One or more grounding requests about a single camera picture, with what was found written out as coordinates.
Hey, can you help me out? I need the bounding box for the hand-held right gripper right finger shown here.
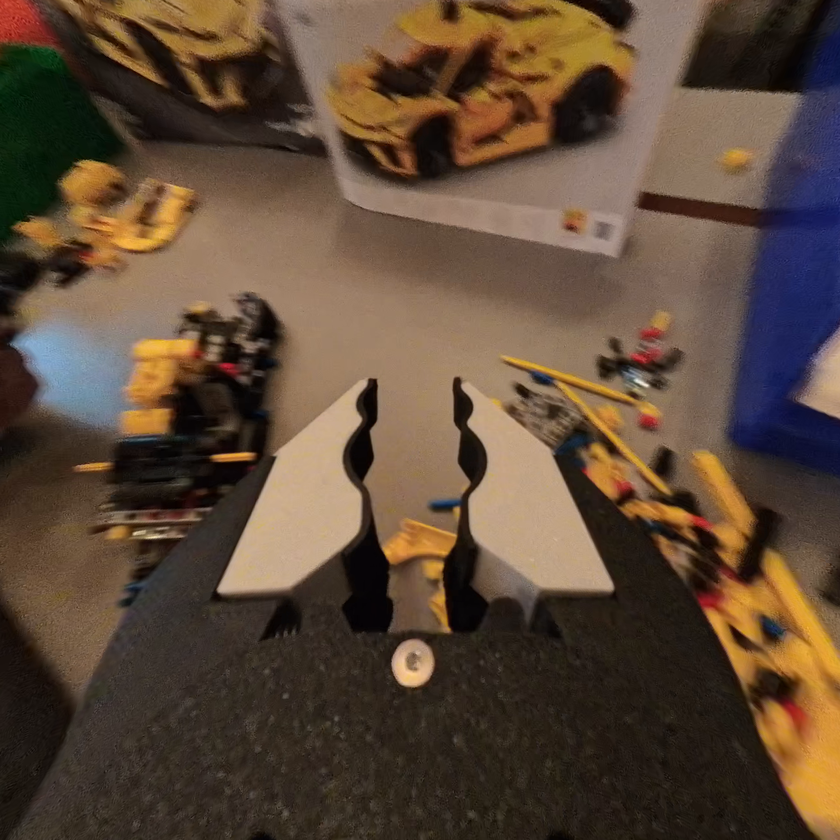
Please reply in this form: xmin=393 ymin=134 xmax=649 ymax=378
xmin=444 ymin=376 xmax=616 ymax=632

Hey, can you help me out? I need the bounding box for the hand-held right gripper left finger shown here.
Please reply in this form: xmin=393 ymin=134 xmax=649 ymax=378
xmin=215 ymin=377 xmax=393 ymax=633

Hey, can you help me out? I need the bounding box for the black brick car chassis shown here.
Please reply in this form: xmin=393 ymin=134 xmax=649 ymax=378
xmin=72 ymin=292 xmax=284 ymax=605

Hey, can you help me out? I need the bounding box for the pile of bricks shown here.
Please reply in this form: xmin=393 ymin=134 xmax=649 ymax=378
xmin=381 ymin=311 xmax=840 ymax=840

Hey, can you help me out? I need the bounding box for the yellow black brick subassembly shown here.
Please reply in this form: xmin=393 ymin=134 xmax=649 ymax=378
xmin=121 ymin=338 xmax=198 ymax=435

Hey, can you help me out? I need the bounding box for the grey desk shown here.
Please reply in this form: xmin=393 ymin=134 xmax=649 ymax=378
xmin=0 ymin=85 xmax=840 ymax=723

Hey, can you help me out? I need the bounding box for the person's left hand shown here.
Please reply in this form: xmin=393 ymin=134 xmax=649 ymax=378
xmin=0 ymin=348 xmax=37 ymax=431

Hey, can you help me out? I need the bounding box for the instruction booklet with car picture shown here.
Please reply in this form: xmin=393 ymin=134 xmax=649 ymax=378
xmin=276 ymin=0 xmax=706 ymax=258

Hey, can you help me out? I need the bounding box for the long yellow brick door assembly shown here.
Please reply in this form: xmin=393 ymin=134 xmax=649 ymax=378
xmin=79 ymin=180 xmax=198 ymax=253

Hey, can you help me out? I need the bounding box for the black red brick piece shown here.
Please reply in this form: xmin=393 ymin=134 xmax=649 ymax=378
xmin=46 ymin=244 xmax=96 ymax=284

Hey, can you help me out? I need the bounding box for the blue plastic bin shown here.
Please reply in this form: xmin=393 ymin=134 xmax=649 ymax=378
xmin=728 ymin=0 xmax=840 ymax=457

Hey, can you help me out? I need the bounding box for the small yellow brick piece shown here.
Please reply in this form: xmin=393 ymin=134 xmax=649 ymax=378
xmin=13 ymin=220 xmax=63 ymax=249

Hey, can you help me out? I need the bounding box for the short yellow brick fender assembly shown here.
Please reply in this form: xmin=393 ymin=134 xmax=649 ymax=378
xmin=58 ymin=161 xmax=129 ymax=207

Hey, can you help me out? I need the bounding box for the green plastic bin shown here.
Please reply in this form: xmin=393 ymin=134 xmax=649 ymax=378
xmin=0 ymin=46 xmax=126 ymax=244

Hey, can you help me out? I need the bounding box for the dark toy car box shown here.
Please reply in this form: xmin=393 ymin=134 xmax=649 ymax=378
xmin=52 ymin=0 xmax=329 ymax=157

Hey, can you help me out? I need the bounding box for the red Lego storage case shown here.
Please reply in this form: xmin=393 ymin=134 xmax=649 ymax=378
xmin=0 ymin=0 xmax=60 ymax=50

